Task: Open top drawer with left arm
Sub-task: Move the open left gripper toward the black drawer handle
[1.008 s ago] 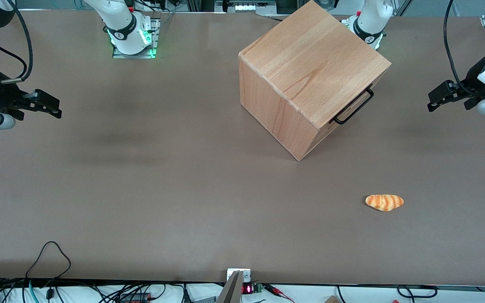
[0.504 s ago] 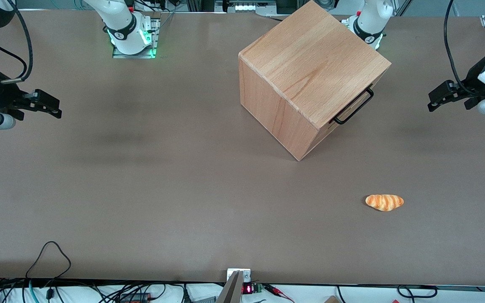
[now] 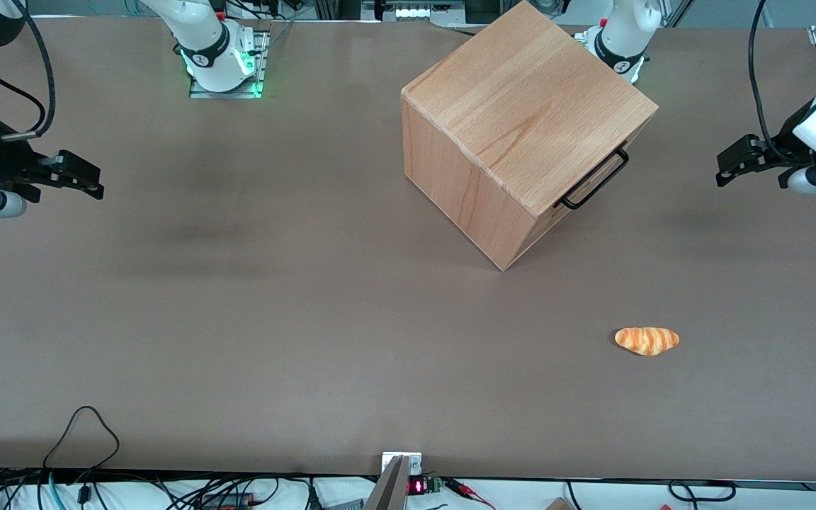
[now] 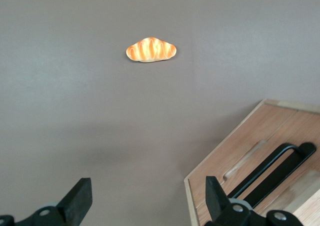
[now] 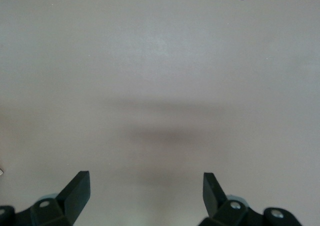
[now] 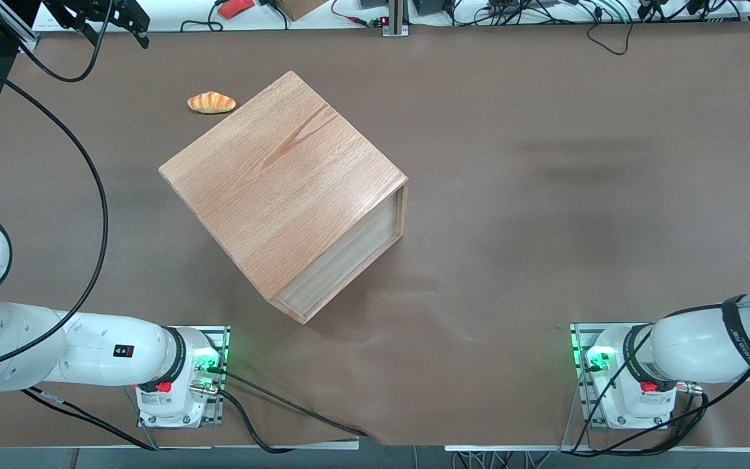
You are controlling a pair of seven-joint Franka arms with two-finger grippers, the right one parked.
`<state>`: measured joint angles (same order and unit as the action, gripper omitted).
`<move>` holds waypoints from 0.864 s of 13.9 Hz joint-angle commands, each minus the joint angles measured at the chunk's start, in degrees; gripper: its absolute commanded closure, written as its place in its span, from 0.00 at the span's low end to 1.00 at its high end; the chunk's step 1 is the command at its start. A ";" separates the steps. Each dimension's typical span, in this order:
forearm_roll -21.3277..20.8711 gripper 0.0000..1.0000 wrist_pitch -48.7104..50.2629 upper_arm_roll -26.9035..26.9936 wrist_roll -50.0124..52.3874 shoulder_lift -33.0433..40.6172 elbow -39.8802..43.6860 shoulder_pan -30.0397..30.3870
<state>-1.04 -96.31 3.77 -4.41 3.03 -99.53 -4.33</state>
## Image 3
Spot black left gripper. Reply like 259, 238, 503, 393
716, 106, 816, 188

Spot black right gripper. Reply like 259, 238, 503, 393
0, 117, 106, 215

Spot black metal drawer handle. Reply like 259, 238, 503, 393
559, 147, 630, 212

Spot wooden drawer cabinet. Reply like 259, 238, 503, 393
401, 0, 659, 272

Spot orange striped bread roll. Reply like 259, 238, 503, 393
614, 326, 681, 357

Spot orange black electronic device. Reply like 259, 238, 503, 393
204, 492, 256, 509

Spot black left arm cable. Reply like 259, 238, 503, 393
747, 0, 795, 165

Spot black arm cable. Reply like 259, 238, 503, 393
0, 0, 57, 140
747, 0, 795, 165

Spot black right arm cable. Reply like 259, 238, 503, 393
0, 0, 57, 140

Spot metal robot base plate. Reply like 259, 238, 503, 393
187, 27, 272, 100

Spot looped thin black cable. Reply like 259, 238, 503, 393
43, 405, 121, 470

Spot black cable with loop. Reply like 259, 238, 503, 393
667, 480, 737, 504

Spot red clip lead wires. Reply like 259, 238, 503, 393
442, 477, 497, 509

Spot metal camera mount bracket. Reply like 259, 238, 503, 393
364, 451, 424, 510

